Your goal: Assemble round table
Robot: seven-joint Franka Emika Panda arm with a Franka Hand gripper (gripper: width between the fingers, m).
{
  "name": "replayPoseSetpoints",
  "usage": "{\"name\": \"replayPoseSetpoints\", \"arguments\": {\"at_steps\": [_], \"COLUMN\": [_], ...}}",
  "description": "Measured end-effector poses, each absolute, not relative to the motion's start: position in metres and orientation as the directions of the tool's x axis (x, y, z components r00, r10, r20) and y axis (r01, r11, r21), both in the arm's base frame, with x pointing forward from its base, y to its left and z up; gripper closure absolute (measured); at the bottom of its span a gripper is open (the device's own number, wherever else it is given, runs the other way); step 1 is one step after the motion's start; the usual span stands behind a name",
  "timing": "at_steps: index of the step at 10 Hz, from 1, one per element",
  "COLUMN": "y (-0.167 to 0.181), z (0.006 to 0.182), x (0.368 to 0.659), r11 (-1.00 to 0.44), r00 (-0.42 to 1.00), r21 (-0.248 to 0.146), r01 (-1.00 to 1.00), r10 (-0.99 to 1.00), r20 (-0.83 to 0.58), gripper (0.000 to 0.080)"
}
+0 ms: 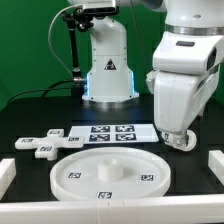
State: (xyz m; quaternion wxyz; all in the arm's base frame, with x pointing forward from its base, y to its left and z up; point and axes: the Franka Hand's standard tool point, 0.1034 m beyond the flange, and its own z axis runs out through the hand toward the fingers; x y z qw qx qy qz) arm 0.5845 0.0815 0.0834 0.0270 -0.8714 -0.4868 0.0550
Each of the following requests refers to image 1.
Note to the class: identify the white right border block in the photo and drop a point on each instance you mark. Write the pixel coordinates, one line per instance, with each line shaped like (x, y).
(216, 164)

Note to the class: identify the white left border block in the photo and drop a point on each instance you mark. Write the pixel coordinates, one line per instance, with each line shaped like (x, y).
(7, 174)

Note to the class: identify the white front border rail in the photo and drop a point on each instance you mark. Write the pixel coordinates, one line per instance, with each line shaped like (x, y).
(197, 209)

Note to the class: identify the grey camera on mount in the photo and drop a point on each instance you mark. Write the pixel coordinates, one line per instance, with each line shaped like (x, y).
(99, 7)

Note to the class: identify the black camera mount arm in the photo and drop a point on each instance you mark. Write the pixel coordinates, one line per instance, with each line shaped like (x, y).
(76, 21)

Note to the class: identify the white round table top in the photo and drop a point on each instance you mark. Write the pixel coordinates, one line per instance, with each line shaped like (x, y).
(110, 173)

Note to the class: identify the white cross-shaped table base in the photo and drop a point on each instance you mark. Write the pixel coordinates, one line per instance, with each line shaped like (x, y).
(47, 147)

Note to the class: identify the white border block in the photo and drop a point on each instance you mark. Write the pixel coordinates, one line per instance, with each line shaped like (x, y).
(7, 174)
(216, 164)

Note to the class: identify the white fiducial marker sheet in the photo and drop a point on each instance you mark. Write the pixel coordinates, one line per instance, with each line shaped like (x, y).
(125, 133)

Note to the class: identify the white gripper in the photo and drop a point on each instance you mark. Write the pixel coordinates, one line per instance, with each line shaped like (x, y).
(179, 98)

